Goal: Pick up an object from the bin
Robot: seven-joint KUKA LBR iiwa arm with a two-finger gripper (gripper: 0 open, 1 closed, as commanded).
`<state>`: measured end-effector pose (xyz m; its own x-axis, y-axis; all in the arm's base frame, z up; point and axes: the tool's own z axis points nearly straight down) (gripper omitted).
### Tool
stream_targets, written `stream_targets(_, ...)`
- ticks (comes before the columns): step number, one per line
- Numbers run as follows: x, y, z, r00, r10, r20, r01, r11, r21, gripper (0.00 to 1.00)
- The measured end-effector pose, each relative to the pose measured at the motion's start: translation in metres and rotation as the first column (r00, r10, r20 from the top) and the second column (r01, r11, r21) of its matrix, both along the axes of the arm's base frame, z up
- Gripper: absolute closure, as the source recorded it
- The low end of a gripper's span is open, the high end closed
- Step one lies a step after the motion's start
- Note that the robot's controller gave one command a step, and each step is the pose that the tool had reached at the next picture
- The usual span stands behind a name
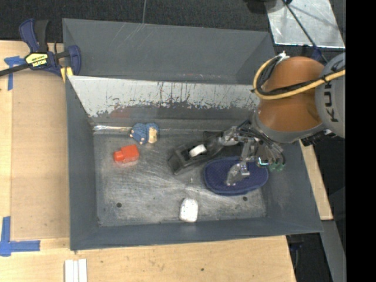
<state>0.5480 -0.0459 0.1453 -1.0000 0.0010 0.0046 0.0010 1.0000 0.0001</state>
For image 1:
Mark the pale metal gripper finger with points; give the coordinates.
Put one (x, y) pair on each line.
(232, 177)
(245, 171)

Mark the dark blue oval cloth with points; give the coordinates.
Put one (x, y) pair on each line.
(217, 178)

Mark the black tape dispenser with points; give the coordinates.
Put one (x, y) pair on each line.
(183, 159)

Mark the white speckled sponge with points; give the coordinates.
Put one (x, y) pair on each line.
(188, 210)

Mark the grey metal bin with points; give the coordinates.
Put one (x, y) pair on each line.
(152, 187)

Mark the blue and beige toy animal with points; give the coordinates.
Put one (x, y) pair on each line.
(142, 132)

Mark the red toy block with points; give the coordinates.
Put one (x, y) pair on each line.
(127, 154)

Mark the pale wood board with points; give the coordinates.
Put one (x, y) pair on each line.
(38, 157)

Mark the black cylinder on white bracket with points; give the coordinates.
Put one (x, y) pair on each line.
(312, 140)

